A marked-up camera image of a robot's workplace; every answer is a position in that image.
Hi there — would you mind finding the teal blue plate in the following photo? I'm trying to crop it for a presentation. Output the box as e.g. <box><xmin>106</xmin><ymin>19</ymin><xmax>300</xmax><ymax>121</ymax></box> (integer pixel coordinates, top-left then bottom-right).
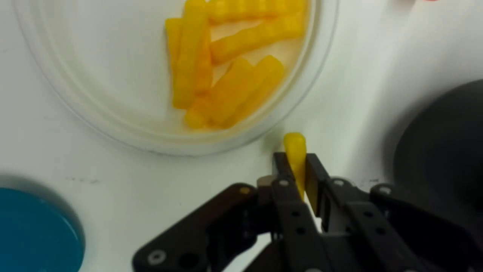
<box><xmin>0</xmin><ymin>187</ymin><xmax>84</xmax><ymax>272</ymax></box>

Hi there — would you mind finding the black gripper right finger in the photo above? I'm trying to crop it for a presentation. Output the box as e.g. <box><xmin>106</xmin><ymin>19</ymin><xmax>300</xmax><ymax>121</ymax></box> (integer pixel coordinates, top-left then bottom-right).
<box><xmin>305</xmin><ymin>152</ymin><xmax>330</xmax><ymax>207</ymax></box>

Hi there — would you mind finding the yellow plush fry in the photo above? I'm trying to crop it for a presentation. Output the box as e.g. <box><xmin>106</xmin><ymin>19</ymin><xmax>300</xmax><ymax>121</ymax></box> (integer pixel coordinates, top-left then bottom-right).
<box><xmin>284</xmin><ymin>131</ymin><xmax>306</xmax><ymax>196</ymax></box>
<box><xmin>173</xmin><ymin>0</ymin><xmax>208</xmax><ymax>109</ymax></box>
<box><xmin>216</xmin><ymin>56</ymin><xmax>285</xmax><ymax>128</ymax></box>
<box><xmin>210</xmin><ymin>13</ymin><xmax>305</xmax><ymax>63</ymax></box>
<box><xmin>164</xmin><ymin>18</ymin><xmax>213</xmax><ymax>95</ymax></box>
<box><xmin>184</xmin><ymin>57</ymin><xmax>253</xmax><ymax>130</ymax></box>

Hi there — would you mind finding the white paper plate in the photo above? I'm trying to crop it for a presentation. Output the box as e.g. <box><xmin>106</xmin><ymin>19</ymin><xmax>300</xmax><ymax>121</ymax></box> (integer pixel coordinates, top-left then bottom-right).
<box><xmin>12</xmin><ymin>0</ymin><xmax>339</xmax><ymax>155</ymax></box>

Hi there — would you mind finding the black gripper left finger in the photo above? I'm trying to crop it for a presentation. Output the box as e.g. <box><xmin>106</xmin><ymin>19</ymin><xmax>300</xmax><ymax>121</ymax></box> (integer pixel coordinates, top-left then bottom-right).
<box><xmin>273</xmin><ymin>152</ymin><xmax>296</xmax><ymax>186</ymax></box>

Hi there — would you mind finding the black toy pot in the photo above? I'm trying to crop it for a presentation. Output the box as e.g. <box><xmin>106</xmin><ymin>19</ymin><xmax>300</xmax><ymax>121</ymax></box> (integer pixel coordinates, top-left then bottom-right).
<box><xmin>392</xmin><ymin>80</ymin><xmax>483</xmax><ymax>234</ymax></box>

